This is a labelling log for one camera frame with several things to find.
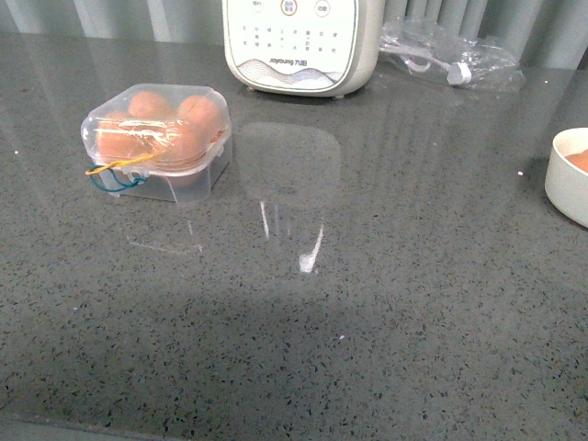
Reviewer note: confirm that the brown egg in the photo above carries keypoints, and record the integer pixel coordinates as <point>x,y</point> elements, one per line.
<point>117,140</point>
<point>150,105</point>
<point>180,141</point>
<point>579,160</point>
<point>201,111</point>

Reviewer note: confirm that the clear plastic egg box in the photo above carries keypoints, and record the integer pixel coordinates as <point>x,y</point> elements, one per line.
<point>183,183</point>

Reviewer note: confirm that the brown egg in box front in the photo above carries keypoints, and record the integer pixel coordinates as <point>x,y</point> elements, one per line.
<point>117,140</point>

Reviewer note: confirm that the blue rubber band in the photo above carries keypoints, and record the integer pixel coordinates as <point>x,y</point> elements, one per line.
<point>114,184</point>

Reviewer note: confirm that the yellow rubber band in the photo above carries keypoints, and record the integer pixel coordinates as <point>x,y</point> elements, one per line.
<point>99,168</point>

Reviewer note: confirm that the white soymilk maker appliance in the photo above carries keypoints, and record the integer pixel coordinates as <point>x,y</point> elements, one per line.
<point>323,48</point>

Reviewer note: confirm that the clear plastic bag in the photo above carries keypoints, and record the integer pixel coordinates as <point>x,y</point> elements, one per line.
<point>423,49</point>

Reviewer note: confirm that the white bowl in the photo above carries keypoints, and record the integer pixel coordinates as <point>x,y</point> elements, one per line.
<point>566,183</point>

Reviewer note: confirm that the grey curtain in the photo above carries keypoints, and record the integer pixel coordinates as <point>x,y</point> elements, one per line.
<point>548,34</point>

